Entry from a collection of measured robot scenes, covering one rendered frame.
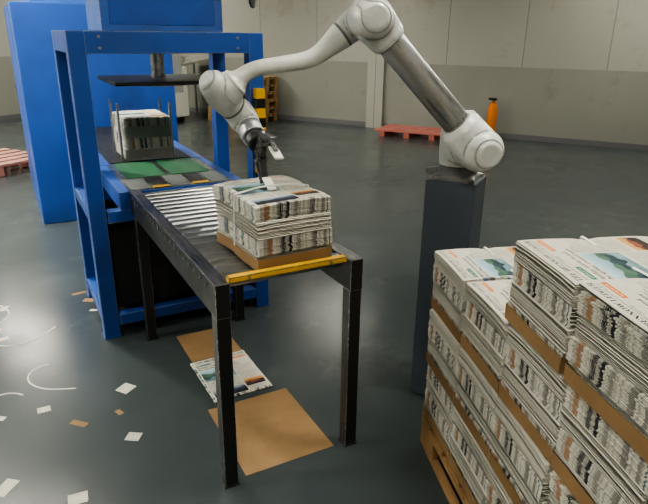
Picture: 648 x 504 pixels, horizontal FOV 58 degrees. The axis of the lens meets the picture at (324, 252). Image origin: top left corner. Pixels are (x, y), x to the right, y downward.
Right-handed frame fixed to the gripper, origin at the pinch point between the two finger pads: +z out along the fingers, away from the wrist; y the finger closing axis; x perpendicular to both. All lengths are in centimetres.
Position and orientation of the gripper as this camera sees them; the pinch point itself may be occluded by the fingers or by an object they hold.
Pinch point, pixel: (275, 173)
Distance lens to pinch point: 203.9
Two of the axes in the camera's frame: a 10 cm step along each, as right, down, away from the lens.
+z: 4.1, 7.1, -5.7
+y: -2.3, 6.9, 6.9
